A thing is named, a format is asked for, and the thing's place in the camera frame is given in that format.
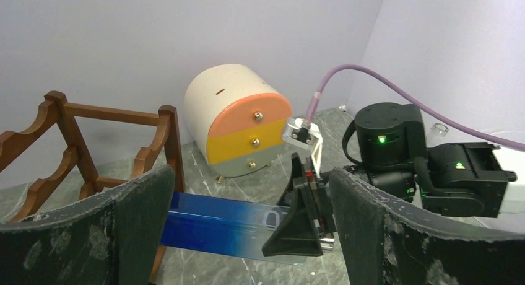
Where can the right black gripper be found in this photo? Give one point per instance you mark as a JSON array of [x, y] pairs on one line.
[[310, 213]]

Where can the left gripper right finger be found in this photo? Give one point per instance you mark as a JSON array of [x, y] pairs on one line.
[[386, 240]]

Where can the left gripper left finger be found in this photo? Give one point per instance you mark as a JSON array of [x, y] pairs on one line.
[[108, 238]]

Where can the blue glass bottle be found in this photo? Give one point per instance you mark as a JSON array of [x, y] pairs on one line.
[[224, 226]]

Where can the clear glass bottle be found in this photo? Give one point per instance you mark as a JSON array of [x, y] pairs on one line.
[[436, 133]]

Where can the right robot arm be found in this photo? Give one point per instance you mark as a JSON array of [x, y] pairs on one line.
[[458, 179]]

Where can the brown wooden wine rack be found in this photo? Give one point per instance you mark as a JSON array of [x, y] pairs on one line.
[[76, 177]]

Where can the cream orange yellow drawer cabinet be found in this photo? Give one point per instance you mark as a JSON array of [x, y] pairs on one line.
[[236, 119]]

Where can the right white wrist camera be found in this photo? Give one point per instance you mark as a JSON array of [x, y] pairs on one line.
[[307, 137]]

